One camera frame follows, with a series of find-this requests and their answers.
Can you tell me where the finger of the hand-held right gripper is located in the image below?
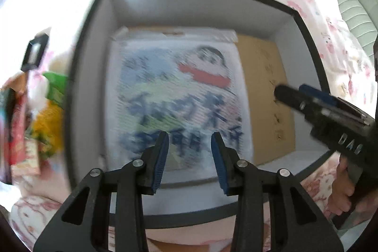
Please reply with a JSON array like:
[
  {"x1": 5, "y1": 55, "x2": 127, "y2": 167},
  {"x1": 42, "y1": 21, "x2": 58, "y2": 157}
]
[
  {"x1": 298, "y1": 85, "x2": 369, "y2": 125},
  {"x1": 274, "y1": 84, "x2": 322, "y2": 123}
]

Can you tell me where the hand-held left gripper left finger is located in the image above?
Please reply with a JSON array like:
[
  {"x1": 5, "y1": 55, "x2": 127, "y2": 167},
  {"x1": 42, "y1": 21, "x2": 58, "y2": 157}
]
[{"x1": 33, "y1": 132, "x2": 170, "y2": 252}]

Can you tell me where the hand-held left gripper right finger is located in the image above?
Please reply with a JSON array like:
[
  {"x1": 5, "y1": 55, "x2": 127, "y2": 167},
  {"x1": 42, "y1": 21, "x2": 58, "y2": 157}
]
[{"x1": 210, "y1": 132, "x2": 344, "y2": 252}]

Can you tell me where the white cartoon print pouch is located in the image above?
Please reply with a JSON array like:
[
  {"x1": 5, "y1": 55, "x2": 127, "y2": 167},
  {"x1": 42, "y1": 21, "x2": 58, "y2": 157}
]
[{"x1": 106, "y1": 28, "x2": 254, "y2": 173}]

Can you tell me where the black-rimmed cardboard box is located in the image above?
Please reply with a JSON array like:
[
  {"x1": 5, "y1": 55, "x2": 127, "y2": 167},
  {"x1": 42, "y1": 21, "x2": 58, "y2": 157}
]
[{"x1": 69, "y1": 0, "x2": 337, "y2": 226}]

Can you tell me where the person's right hand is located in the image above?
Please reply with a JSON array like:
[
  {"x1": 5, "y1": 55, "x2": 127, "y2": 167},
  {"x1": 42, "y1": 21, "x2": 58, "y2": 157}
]
[{"x1": 330, "y1": 153, "x2": 355, "y2": 215}]

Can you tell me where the brown cardboard sheet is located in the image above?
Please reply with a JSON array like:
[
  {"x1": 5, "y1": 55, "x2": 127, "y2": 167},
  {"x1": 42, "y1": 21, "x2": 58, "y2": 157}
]
[{"x1": 236, "y1": 35, "x2": 296, "y2": 165}]

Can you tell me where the grey padded furniture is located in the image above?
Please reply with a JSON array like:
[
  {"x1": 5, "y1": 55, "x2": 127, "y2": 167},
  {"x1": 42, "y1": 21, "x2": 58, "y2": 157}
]
[{"x1": 295, "y1": 0, "x2": 378, "y2": 60}]

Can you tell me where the green and yellow snack packet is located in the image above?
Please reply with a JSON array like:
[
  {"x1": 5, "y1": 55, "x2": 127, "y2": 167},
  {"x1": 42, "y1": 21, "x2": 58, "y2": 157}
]
[{"x1": 31, "y1": 71, "x2": 70, "y2": 159}]

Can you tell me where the red snack packet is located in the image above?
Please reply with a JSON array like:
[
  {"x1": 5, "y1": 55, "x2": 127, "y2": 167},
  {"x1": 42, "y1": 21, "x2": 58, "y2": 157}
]
[{"x1": 9, "y1": 98, "x2": 42, "y2": 176}]

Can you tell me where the small black rectangular frame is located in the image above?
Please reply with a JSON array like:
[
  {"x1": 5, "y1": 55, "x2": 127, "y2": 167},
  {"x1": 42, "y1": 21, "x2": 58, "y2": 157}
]
[{"x1": 21, "y1": 35, "x2": 49, "y2": 72}]

